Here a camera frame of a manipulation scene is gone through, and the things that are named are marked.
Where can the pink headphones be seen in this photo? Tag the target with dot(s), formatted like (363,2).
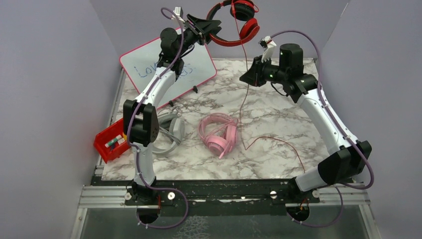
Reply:
(221,140)

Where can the grey white headphones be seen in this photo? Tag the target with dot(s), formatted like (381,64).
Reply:
(173,127)

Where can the pink framed whiteboard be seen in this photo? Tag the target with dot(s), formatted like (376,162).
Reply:
(140,65)

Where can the black metal base rail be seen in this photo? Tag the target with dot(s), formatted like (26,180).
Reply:
(175,198)

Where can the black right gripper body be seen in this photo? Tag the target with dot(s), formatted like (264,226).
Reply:
(271,73)

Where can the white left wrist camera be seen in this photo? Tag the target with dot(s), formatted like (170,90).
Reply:
(178,14)

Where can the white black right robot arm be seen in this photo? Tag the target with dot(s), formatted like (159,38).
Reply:
(344,148)

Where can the red plastic bin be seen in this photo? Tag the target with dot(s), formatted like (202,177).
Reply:
(114,152)

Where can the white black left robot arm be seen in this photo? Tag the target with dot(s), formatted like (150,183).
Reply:
(140,120)

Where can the white green marker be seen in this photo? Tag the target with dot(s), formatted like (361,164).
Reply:
(113,141)

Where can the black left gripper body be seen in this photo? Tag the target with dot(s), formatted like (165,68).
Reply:
(190,35)

